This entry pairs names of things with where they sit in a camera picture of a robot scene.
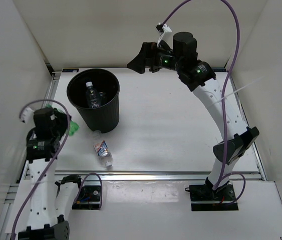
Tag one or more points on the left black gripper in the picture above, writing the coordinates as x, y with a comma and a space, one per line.
62, 119

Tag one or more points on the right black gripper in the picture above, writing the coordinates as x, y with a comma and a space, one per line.
147, 57

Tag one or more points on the green plastic soda bottle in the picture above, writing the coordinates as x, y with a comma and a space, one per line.
74, 127

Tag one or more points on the clear unlabelled plastic bottle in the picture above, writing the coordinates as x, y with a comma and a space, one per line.
92, 96

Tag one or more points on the clear bottle white blue label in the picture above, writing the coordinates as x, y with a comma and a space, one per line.
102, 151

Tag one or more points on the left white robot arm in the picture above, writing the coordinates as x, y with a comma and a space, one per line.
50, 200

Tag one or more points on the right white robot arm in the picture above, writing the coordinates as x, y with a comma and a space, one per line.
201, 80

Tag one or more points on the black plastic waste bin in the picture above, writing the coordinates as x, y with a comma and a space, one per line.
106, 117

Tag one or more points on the aluminium table frame rail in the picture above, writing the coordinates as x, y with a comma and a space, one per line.
161, 145

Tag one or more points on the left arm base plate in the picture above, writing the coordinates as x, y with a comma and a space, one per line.
90, 196

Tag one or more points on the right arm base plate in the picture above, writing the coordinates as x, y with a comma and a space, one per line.
204, 200

